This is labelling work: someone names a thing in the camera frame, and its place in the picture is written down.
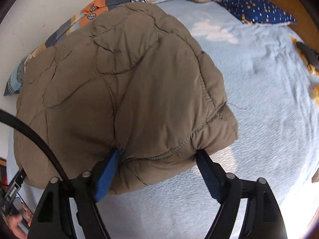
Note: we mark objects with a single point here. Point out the yellow floral cloth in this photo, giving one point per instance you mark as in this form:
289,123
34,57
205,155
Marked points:
312,69

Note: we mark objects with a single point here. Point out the brown quilted jacket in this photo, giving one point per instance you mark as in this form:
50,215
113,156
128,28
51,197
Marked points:
124,79

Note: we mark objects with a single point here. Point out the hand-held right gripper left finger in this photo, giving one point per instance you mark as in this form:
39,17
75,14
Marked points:
107,176

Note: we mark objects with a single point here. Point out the light blue cloud blanket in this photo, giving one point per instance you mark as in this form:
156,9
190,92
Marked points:
261,104

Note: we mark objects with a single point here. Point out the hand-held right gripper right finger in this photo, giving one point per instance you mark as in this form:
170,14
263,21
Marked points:
208,176

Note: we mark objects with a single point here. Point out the black patterned glasses case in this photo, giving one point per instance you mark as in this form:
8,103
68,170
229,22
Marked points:
311,54

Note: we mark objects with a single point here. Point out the navy star print pillow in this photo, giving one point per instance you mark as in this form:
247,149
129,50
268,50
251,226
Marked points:
256,7

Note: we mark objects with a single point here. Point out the person's left hand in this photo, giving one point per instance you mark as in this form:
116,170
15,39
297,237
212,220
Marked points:
17,226

